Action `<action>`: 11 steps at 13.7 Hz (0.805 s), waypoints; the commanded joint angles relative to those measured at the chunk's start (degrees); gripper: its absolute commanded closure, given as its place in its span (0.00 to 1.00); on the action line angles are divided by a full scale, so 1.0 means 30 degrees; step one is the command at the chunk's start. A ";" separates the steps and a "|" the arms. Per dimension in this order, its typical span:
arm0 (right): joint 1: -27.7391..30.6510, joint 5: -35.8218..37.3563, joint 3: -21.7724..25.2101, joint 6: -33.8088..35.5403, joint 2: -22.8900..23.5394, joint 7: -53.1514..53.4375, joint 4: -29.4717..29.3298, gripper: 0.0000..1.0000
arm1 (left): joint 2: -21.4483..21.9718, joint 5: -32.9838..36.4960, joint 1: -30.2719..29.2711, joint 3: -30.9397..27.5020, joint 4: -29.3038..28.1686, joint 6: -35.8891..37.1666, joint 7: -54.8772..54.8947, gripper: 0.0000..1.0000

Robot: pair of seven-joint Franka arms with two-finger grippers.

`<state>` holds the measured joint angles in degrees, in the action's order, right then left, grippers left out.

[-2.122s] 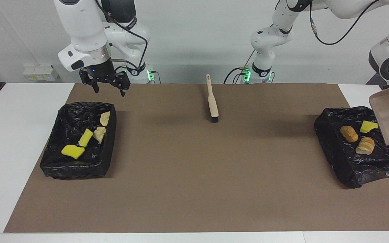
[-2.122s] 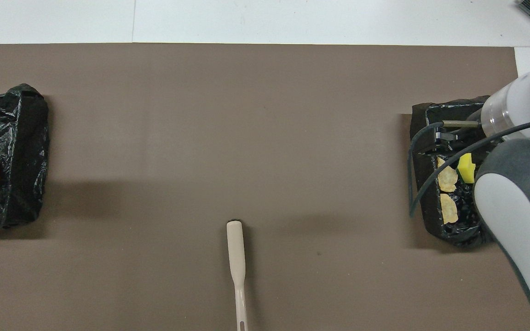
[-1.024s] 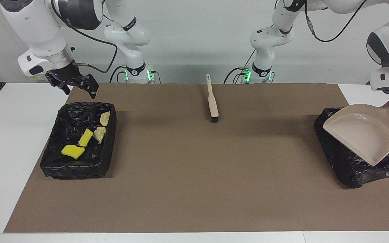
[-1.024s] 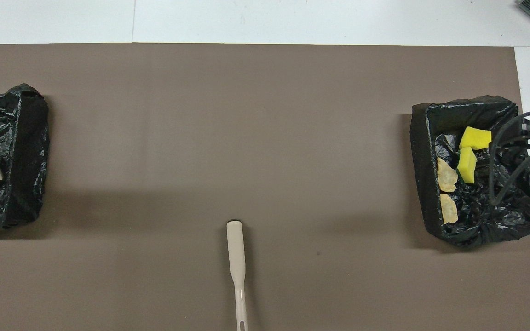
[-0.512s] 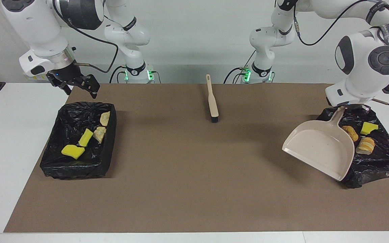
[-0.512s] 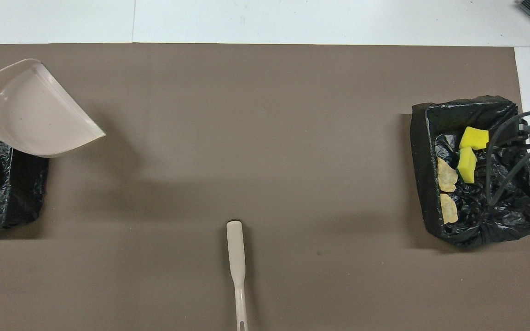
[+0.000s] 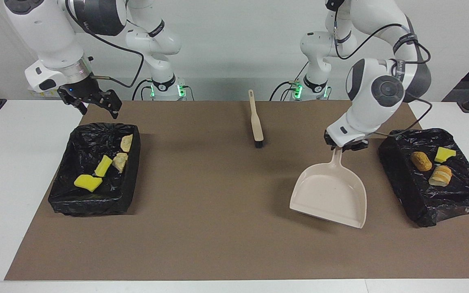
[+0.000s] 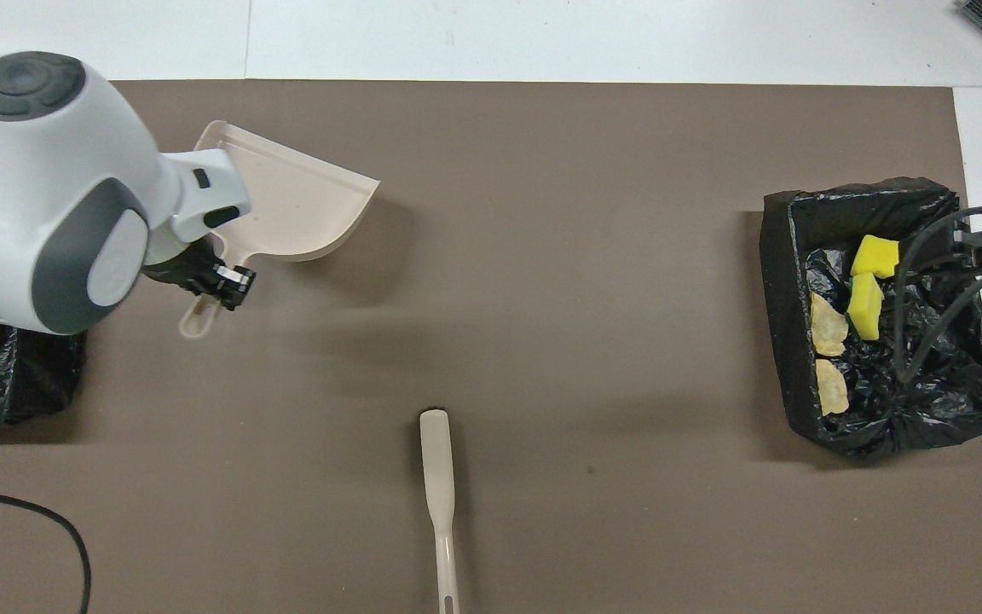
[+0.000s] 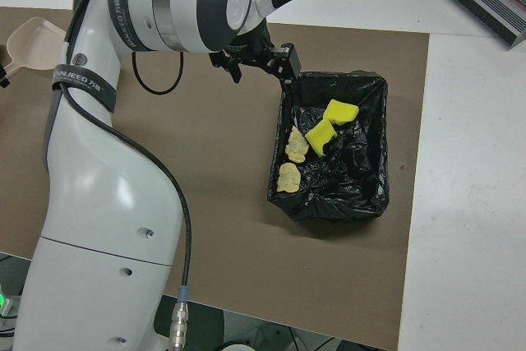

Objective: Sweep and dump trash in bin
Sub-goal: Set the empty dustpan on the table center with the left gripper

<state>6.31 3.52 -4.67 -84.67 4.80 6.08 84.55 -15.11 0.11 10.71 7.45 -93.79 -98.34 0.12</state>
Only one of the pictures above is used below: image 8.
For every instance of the yellow green-backed sponge piece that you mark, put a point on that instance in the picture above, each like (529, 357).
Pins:
(866, 307)

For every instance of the croissant piece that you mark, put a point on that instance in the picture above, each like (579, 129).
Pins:
(832, 385)
(828, 324)

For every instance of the beige plastic dustpan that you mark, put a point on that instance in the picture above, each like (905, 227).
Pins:
(303, 205)

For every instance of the brown table mat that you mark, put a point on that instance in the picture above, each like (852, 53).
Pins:
(542, 341)

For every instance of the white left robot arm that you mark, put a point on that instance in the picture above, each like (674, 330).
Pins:
(56, 170)

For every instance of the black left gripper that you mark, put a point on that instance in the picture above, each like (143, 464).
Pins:
(184, 264)

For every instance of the black bag lined bin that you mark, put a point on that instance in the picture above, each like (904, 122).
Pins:
(926, 392)
(31, 375)

